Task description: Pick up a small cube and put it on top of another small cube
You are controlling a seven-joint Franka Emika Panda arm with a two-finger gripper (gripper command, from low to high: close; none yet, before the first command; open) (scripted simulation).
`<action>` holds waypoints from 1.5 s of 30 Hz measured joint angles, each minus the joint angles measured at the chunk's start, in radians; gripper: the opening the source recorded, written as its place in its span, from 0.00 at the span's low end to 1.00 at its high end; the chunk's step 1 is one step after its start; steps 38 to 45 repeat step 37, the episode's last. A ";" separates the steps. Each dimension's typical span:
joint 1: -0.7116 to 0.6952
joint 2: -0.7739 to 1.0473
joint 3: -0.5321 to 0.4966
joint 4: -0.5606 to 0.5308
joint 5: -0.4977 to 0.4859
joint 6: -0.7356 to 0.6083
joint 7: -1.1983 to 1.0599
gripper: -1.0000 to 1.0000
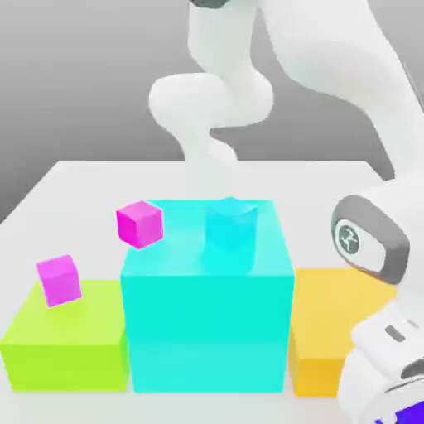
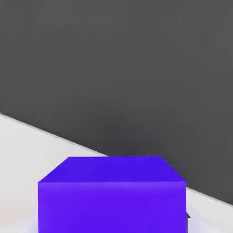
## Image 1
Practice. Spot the large cyan box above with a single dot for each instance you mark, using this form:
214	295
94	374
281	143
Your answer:
207	331

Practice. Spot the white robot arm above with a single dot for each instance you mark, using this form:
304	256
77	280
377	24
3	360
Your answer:
331	49

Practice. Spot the large lime green box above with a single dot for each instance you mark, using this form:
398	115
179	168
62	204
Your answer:
66	347

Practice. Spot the small blue cube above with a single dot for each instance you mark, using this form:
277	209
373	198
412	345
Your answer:
410	415

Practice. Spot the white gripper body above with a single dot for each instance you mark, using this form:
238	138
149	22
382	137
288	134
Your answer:
361	391

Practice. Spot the small orchid pink cube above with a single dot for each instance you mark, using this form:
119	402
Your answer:
59	281

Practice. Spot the large orange box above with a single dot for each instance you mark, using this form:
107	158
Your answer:
318	314

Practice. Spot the small cyan cube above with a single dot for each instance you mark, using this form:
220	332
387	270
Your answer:
231	225

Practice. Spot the small magenta cube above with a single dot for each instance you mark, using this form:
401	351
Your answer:
139	225

